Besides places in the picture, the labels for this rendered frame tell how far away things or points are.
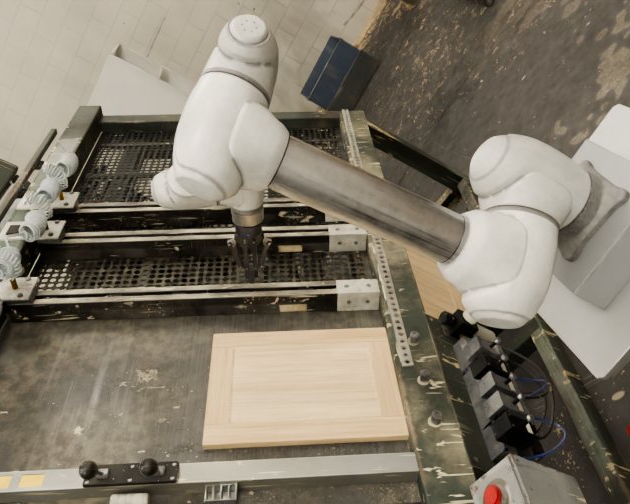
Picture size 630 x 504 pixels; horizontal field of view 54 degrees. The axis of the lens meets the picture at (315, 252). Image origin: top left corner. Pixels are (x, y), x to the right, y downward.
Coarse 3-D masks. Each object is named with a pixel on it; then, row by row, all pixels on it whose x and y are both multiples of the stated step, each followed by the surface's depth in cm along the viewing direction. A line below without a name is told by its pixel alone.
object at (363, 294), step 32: (0, 288) 175; (32, 288) 175; (128, 288) 181; (160, 288) 181; (192, 288) 181; (224, 288) 181; (256, 288) 182; (288, 288) 183; (320, 288) 183; (352, 288) 182; (32, 320) 179; (64, 320) 180
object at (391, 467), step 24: (336, 456) 139; (360, 456) 139; (384, 456) 139; (408, 456) 139; (48, 480) 133; (72, 480) 133; (192, 480) 134; (216, 480) 134; (240, 480) 134; (264, 480) 134; (288, 480) 135; (312, 480) 135; (336, 480) 136; (360, 480) 136; (384, 480) 137; (408, 480) 138
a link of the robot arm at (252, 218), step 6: (234, 210) 166; (252, 210) 165; (258, 210) 166; (234, 216) 167; (240, 216) 166; (246, 216) 166; (252, 216) 166; (258, 216) 167; (234, 222) 169; (240, 222) 167; (246, 222) 167; (252, 222) 167; (258, 222) 168
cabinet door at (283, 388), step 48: (240, 336) 173; (288, 336) 173; (336, 336) 173; (384, 336) 173; (240, 384) 159; (288, 384) 159; (336, 384) 159; (384, 384) 159; (240, 432) 146; (288, 432) 146; (336, 432) 146; (384, 432) 147
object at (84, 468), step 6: (84, 462) 124; (90, 462) 124; (84, 468) 122; (90, 468) 123; (96, 468) 124; (84, 474) 122; (90, 474) 122; (96, 474) 124; (102, 474) 132; (108, 474) 133
